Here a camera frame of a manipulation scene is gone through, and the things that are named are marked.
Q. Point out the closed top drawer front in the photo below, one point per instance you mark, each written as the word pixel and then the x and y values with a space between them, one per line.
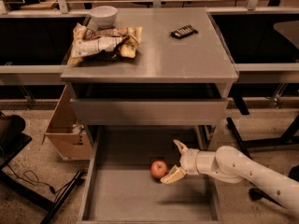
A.
pixel 112 112

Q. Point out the black chair base right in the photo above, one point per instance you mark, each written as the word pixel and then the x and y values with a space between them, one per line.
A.
pixel 256 194

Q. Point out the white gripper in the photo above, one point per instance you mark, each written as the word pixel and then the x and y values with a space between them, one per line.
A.
pixel 190 160

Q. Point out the black table leg frame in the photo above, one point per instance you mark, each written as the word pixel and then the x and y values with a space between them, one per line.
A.
pixel 261 123

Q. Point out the cardboard box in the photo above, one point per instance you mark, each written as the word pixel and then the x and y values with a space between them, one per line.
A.
pixel 66 134

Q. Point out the red apple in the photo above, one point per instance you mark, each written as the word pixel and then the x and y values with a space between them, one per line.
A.
pixel 158 169

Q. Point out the black chair left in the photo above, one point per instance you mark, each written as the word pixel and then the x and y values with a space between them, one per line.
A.
pixel 12 138

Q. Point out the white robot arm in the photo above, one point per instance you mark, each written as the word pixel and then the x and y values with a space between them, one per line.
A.
pixel 230 165

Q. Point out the open middle drawer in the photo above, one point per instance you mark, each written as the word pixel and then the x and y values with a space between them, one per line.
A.
pixel 119 188

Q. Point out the crumpled chip bag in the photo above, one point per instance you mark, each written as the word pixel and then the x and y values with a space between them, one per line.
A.
pixel 109 44

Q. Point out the grey drawer cabinet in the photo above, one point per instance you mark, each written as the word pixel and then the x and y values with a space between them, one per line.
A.
pixel 194 68

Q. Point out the white ceramic bowl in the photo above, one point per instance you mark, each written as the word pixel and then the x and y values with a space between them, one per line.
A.
pixel 104 16

